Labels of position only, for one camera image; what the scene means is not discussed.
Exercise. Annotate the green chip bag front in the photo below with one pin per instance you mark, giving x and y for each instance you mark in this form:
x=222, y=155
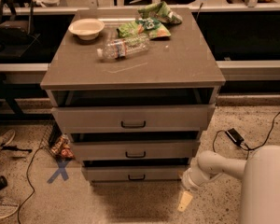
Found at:
x=150, y=26

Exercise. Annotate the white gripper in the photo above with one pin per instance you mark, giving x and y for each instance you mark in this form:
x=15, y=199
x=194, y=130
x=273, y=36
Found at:
x=188, y=182

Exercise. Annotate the green chip bag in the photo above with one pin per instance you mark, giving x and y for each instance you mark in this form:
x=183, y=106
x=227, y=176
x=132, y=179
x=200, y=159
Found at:
x=150, y=26
x=160, y=11

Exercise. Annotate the blue tape cross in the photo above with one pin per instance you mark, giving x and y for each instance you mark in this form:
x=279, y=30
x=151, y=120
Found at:
x=61, y=170

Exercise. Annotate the black power adapter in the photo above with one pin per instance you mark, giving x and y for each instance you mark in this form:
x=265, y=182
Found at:
x=236, y=138

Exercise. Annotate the white sneaker bottom left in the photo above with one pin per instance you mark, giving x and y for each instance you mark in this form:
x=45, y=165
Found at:
x=8, y=207

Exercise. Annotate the white paper bowl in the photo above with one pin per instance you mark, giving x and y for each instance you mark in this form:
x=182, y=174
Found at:
x=86, y=29

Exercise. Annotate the grey drawer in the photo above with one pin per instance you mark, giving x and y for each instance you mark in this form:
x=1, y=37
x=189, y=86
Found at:
x=130, y=119
x=133, y=173
x=134, y=150

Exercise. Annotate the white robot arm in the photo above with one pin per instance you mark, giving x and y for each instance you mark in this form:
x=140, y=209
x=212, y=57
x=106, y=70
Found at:
x=260, y=176

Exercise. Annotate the green chip bag rear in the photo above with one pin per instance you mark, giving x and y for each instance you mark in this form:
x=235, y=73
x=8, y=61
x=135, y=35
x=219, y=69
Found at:
x=160, y=11

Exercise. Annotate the black chair left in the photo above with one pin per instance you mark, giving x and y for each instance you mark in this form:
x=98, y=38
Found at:
x=16, y=33

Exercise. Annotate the clear plastic water bottle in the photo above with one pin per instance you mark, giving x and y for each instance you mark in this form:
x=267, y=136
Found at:
x=123, y=47

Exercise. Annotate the grey drawer cabinet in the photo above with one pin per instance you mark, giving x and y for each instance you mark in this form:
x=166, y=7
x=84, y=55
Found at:
x=180, y=70

